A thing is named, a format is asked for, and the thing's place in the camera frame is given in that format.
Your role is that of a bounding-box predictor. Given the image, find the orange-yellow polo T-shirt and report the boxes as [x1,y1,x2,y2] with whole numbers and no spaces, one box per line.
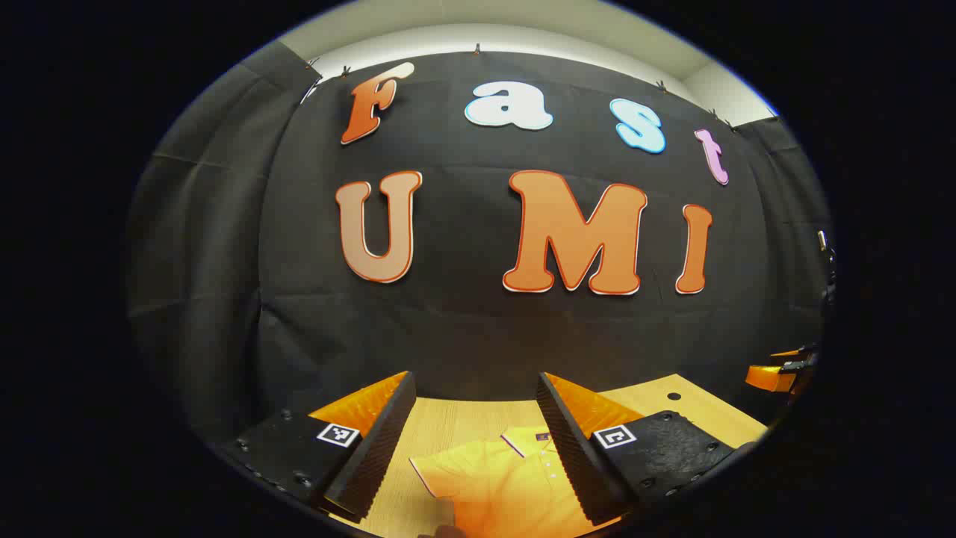
[409,426,621,538]

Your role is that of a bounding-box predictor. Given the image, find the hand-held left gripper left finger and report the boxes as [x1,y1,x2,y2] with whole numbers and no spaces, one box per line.
[213,370,417,524]

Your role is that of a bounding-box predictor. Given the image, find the black backdrop cloth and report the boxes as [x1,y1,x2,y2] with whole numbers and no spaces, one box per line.
[125,41,834,449]

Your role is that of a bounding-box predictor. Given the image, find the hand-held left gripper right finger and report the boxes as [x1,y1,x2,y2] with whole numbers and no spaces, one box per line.
[536,371,757,526]

